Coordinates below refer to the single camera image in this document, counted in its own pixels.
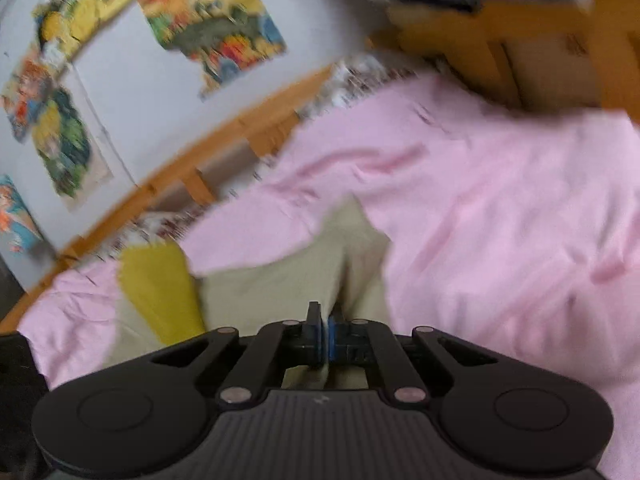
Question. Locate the pink bed sheet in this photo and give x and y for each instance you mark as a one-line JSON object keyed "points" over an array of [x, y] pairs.
{"points": [[511, 281]]}

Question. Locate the blond anime character poster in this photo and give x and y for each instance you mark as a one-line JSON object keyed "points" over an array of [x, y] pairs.
{"points": [[74, 163]]}

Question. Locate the orange-haired anime girl poster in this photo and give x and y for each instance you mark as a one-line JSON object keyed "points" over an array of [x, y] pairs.
{"points": [[25, 93]]}

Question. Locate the floral white bedding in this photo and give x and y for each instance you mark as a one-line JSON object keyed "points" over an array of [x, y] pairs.
{"points": [[234, 156]]}

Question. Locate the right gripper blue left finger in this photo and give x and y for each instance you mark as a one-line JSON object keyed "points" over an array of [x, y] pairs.
{"points": [[277, 347]]}

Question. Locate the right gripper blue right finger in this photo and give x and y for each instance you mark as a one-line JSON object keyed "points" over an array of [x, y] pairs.
{"points": [[372, 346]]}

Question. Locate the beige brown olive hooded jacket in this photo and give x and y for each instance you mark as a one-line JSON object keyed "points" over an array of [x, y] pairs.
{"points": [[161, 303]]}

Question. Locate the colourful landscape poster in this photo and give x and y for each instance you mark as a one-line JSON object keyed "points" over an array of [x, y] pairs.
{"points": [[225, 37]]}

